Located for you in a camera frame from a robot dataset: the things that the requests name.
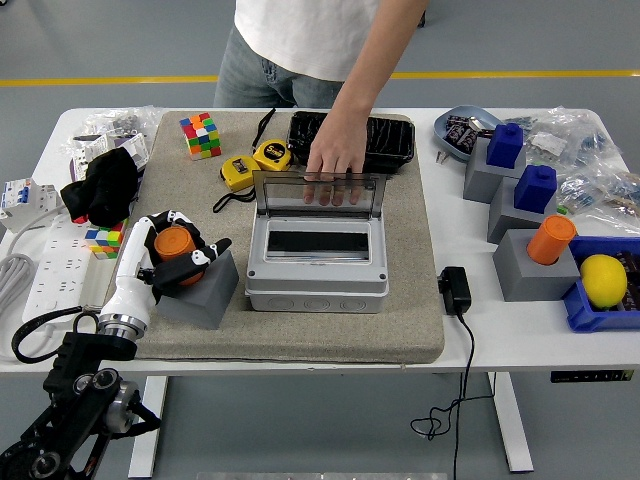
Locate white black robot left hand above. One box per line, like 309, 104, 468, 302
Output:
98, 210, 234, 332

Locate person's left hand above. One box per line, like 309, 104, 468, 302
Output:
303, 112, 371, 207

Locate orange cylinder battery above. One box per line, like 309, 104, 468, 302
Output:
526, 215, 578, 266
153, 225, 206, 287

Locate grey block with round hole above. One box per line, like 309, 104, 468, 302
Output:
155, 248, 240, 331

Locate smoked transparent box lid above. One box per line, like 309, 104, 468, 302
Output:
251, 169, 388, 220

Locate colourful puzzle cube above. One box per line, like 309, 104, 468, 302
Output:
83, 219, 127, 260
179, 111, 223, 161

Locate black plastic tray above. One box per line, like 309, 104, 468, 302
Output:
287, 110, 416, 176

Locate large yellow tape measure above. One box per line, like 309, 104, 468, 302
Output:
251, 107, 294, 177

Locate white power strip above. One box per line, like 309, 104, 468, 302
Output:
22, 213, 97, 330

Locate black cloth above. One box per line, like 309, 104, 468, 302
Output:
59, 148, 142, 227

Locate small yellow tape measure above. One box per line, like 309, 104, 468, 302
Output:
212, 155, 265, 214

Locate blue-grey dish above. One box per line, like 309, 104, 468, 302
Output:
433, 104, 504, 162

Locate person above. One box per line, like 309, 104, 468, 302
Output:
213, 0, 396, 109

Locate dark patterned snack packet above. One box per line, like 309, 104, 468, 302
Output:
446, 122, 479, 151

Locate white circuit breaker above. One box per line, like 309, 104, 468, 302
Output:
0, 176, 64, 234

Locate white purple packaging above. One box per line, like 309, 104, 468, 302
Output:
62, 132, 151, 182

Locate brown silver wrapped bar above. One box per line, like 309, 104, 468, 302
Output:
467, 115, 496, 139

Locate white table leg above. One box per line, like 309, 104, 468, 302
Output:
128, 375, 169, 479
487, 372, 534, 474

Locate clear bag of screws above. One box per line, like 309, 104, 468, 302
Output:
82, 105, 164, 139

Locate blue block with knob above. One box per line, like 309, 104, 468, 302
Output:
486, 122, 526, 169
514, 165, 558, 213

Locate grey-brown fabric mat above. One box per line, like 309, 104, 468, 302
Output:
94, 110, 446, 364

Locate black power adapter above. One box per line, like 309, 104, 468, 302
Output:
437, 266, 473, 317

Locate clear bag of small parts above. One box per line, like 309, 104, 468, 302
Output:
504, 106, 624, 169
557, 162, 640, 231

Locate yellow lemon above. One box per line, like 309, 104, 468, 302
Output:
579, 253, 629, 309

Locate blue plastic bin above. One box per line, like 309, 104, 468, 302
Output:
562, 235, 640, 334

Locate dark packets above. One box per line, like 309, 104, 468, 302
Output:
615, 249, 640, 314

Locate black table control panel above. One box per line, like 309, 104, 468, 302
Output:
550, 369, 629, 385

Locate grey-white power cable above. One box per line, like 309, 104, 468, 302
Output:
0, 204, 69, 364

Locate grey plastic enclosure box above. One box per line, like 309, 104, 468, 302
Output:
244, 212, 390, 315

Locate black adapter cord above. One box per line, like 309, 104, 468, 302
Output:
410, 312, 497, 480

